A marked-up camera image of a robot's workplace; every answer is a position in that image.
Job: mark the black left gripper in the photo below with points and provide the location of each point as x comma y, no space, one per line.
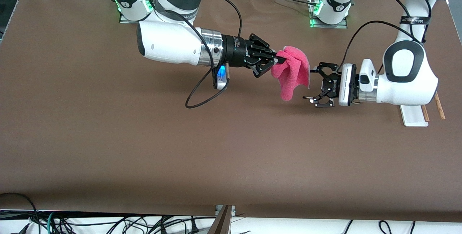
332,87

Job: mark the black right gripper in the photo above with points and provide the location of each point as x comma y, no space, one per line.
235,52

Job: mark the pink towel with grey edge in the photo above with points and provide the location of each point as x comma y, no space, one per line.
292,71

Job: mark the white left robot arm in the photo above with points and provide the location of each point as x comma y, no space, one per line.
404,82

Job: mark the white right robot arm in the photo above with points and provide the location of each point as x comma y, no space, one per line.
169,43

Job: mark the white rack with wooden rods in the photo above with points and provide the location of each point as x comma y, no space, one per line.
413,116

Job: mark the brown table cover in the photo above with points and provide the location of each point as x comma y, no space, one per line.
231,147

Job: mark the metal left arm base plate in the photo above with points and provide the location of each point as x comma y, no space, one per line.
328,25

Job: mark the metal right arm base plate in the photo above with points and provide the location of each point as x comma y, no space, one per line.
126,20

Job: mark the small metal bracket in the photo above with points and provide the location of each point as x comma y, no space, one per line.
233,209

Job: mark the wooden post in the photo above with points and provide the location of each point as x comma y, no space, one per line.
222,223

